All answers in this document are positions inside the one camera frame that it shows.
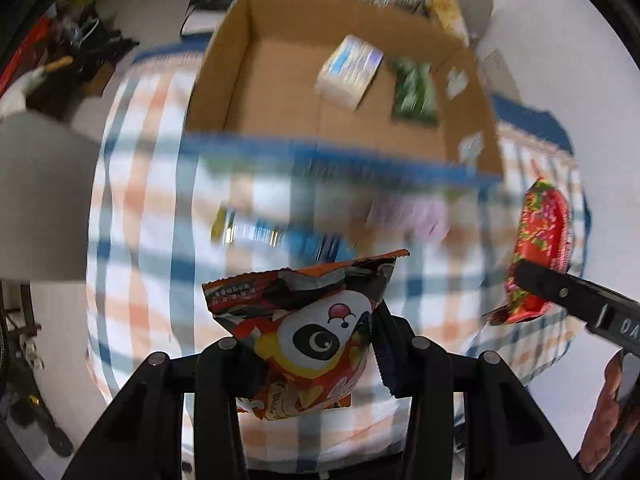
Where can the green snack bag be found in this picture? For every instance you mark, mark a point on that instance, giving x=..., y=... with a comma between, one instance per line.
x=415, y=92

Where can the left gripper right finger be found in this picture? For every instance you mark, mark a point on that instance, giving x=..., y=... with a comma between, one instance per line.
x=507, y=435

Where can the red floral snack bag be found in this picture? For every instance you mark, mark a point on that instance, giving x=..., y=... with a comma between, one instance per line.
x=545, y=238

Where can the right hand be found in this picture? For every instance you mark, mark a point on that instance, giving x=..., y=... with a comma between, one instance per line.
x=597, y=441

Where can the lilac cloth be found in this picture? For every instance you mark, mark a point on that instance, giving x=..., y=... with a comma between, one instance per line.
x=423, y=218

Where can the blue white tissue pack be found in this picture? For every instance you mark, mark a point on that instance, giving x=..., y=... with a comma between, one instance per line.
x=347, y=74

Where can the red plastic bag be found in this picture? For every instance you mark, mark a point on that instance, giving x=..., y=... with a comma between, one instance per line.
x=29, y=52

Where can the grey chair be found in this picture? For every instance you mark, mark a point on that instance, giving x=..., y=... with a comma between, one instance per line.
x=47, y=172
x=477, y=16

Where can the grey chair left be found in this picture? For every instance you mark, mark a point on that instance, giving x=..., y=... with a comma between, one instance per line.
x=47, y=172

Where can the cardboard box with blue print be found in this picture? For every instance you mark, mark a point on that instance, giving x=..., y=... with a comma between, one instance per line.
x=260, y=68

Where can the grey chair back right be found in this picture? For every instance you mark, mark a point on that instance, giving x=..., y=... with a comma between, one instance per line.
x=477, y=16

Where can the blue gold snack tube pack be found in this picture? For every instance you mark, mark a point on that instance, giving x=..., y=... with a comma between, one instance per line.
x=306, y=245

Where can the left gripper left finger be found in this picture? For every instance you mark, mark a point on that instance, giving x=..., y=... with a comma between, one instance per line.
x=139, y=435

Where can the orange panda snack bag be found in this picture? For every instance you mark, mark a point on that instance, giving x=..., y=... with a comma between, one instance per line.
x=312, y=327

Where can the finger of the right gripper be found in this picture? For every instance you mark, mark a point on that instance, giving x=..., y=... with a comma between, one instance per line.
x=592, y=303

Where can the plaid checkered tablecloth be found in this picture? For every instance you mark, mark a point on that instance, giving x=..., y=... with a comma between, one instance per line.
x=157, y=190

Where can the yellow chips bag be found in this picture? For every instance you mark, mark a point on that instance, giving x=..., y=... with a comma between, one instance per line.
x=449, y=15

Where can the white goose plush toy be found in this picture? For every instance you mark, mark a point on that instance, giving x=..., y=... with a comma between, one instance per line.
x=14, y=99

